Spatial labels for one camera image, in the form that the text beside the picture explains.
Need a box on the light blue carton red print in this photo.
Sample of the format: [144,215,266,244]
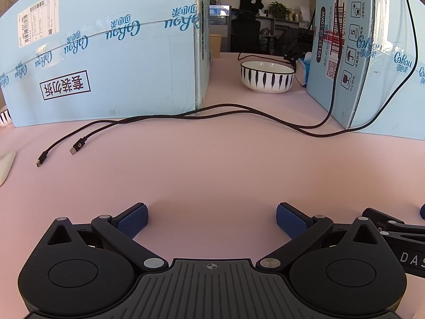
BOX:
[305,0,425,140]

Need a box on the blue white tissue pack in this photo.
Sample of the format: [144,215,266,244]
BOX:
[295,57,312,87]

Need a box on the potted green plant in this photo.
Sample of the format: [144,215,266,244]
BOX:
[268,2,292,19]

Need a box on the black office chair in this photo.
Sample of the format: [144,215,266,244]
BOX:
[230,0,263,54]

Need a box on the large light blue carton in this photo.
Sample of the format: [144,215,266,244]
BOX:
[0,0,211,127]

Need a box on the striped white bowl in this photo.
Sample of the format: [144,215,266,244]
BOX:
[241,60,295,94]

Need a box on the computer monitor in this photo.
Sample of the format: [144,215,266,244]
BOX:
[209,4,232,26]

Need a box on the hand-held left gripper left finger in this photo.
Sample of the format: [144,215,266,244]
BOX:
[46,203,168,273]

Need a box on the beige paper cup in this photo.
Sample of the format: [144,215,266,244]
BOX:
[210,35,222,59]

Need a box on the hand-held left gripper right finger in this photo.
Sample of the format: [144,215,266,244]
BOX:
[256,202,379,271]

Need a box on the smartphone on white stand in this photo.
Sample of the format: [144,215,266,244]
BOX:
[0,151,16,187]

